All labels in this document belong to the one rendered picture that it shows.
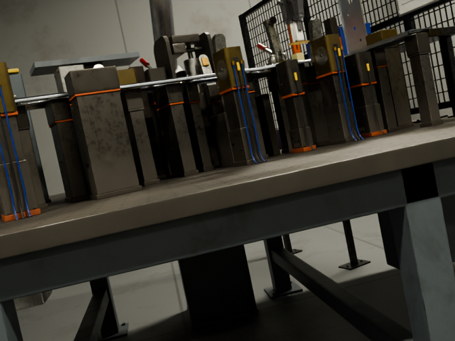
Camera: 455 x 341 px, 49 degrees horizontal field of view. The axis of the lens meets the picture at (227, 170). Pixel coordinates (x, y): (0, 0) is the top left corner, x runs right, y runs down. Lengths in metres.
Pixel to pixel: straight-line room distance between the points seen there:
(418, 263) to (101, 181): 0.77
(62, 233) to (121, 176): 0.45
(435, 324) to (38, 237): 0.78
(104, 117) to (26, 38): 3.55
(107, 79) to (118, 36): 3.41
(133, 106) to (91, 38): 3.28
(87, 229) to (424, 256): 0.65
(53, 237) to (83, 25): 3.97
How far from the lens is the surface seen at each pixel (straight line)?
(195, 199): 0.89
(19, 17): 4.90
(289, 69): 1.60
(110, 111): 1.34
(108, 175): 1.32
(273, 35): 2.04
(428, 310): 1.12
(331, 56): 1.65
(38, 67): 1.83
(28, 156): 1.48
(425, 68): 1.70
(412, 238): 1.07
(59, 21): 4.83
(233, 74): 1.47
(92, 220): 0.90
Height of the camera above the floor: 0.77
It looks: 3 degrees down
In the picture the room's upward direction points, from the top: 12 degrees counter-clockwise
